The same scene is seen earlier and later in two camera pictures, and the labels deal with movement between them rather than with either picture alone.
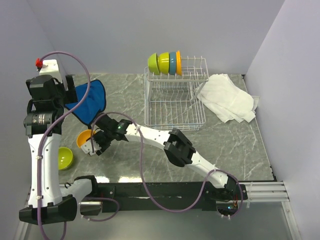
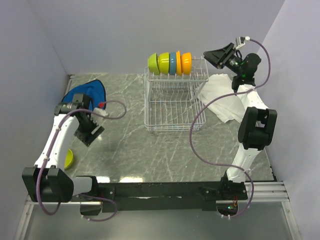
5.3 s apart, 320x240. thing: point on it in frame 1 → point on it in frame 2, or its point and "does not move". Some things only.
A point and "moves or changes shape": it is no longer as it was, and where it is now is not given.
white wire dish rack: [177, 102] does not move
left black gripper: [69, 96] → [87, 137]
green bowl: [65, 158] does not move
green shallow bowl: [163, 63] does not move
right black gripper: [96, 139] → [219, 57]
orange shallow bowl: [178, 63] does not move
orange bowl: [83, 136] moves or changes shape
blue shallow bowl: [172, 63] does not move
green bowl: [153, 64] does not move
